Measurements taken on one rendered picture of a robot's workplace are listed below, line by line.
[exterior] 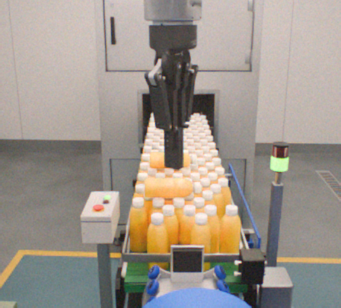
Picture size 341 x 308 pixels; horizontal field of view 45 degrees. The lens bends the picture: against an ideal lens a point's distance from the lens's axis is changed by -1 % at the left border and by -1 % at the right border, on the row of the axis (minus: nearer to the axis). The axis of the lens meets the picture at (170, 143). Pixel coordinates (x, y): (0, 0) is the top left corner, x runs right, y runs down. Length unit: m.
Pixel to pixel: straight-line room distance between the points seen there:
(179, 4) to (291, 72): 4.80
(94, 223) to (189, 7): 0.90
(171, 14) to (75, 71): 4.84
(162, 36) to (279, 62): 4.73
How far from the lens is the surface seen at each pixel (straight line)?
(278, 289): 1.49
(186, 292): 0.79
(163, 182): 1.45
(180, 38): 0.63
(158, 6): 0.62
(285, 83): 5.39
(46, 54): 5.53
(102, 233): 1.38
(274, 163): 1.58
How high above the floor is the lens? 1.71
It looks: 17 degrees down
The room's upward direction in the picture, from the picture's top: straight up
